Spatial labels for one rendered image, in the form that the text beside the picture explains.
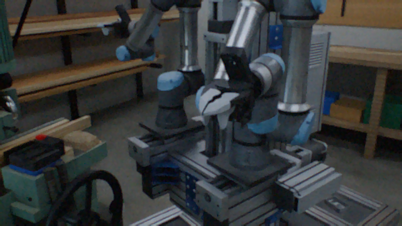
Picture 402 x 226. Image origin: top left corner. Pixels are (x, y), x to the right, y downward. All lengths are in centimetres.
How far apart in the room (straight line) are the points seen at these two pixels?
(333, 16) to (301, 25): 279
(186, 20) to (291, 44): 65
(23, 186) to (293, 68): 83
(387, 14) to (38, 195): 333
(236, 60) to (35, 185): 62
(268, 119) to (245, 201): 47
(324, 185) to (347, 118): 214
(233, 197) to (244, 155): 15
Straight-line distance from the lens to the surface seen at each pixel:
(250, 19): 108
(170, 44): 501
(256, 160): 127
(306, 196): 136
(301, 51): 113
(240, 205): 129
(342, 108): 353
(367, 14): 382
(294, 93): 116
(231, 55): 70
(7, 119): 120
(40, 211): 107
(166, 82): 157
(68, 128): 142
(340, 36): 391
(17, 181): 109
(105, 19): 379
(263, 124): 91
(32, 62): 391
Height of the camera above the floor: 143
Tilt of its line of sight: 19 degrees down
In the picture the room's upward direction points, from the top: straight up
